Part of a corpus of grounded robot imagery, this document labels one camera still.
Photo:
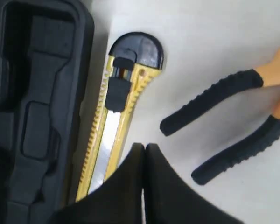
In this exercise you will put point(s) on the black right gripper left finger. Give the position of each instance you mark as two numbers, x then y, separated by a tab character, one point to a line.
116	201

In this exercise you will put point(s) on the black plastic tool case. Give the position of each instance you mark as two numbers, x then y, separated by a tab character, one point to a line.
45	50

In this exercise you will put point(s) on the yellow black utility knife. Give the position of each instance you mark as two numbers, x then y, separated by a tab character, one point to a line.
134	60

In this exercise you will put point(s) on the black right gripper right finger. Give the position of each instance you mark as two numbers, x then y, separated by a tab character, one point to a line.
169	200

